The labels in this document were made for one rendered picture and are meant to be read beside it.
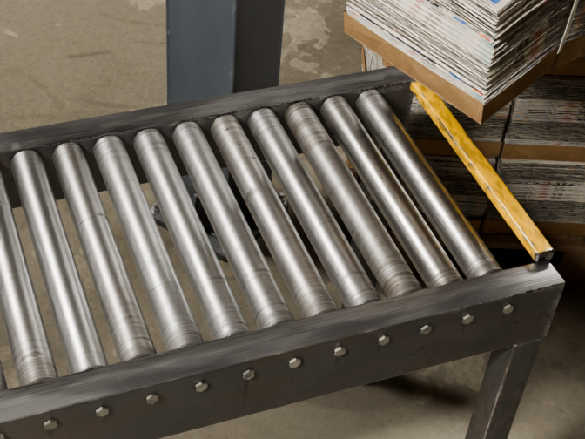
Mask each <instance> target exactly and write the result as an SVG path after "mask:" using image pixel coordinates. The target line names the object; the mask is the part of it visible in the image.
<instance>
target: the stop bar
mask: <svg viewBox="0 0 585 439"><path fill-rule="evenodd" d="M410 90H411V92H412V93H413V94H414V96H415V97H416V98H417V99H418V101H419V102H420V104H421V105H422V107H423V108H424V109H425V111H426V112H427V114H428V115H429V117H430V118H431V119H432V120H433V121H434V123H435V124H436V126H437V127H438V128H439V130H440V131H441V133H442V134H443V136H444V137H445V138H446V140H447V141H448V143H449V144H450V145H451V146H452V147H453V149H454V150H455V152H456V153H457V155H458V156H459V157H460V159H461V161H462V162H463V163H464V165H465V166H466V167H467V169H468V170H469V171H470V172H471V174H472V175H473V176H474V178H475V180H476V181H477V182H478V184H479V185H480V186H481V188H482V190H483V191H484V192H485V194H486V195H487V196H488V197H489V199H490V200H491V201H492V203H493V204H494V206H495V207H496V209H497V210H498V211H499V213H500V214H501V216H502V217H503V219H504V220H505V221H506V222H507V223H508V225H509V226H510V228H511V229H512V230H513V232H514V234H515V235H516V236H517V238H518V239H519V240H520V242H521V243H522V245H523V246H524V247H525V248H526V249H527V251H528V253H529V254H530V255H531V257H532V258H533V260H534V261H535V262H540V261H544V260H550V259H552V257H553V254H554V251H555V250H554V249H553V248H552V247H551V245H550V244H549V243H548V241H547V240H546V238H545V237H544V236H543V234H542V233H541V231H540V230H539V229H538V227H537V226H536V225H535V223H534V222H533V221H532V220H531V219H530V217H529V216H528V214H527V213H526V212H525V210H524V209H523V208H522V206H521V205H520V203H519V202H518V201H517V199H516V198H515V197H514V195H513V194H512V193H511V192H510V191H509V189H508V188H507V186H506V185H505V184H504V182H503V181H502V180H501V178H500V177H499V175H498V174H497V173H496V171H495V170H494V168H493V167H492V166H491V165H490V164H489V163H488V161H487V160H486V158H485V157H484V156H483V154H482V153H481V151H480V150H479V149H478V147H477V146H476V145H475V143H474V142H473V140H472V139H471V138H470V137H469V136H468V135H467V133H466V132H465V130H464V129H463V128H462V126H461V125H460V123H459V122H458V121H457V119H456V118H455V117H454V115H453V114H452V112H451V111H450V110H449V109H448V108H447V106H446V105H445V104H444V102H443V101H442V100H441V98H440V97H439V96H438V95H436V94H435V93H433V92H432V91H430V90H429V89H428V88H426V87H425V86H424V85H422V84H420V83H419V82H417V81H416V80H413V81H412V82H411V84H410Z"/></svg>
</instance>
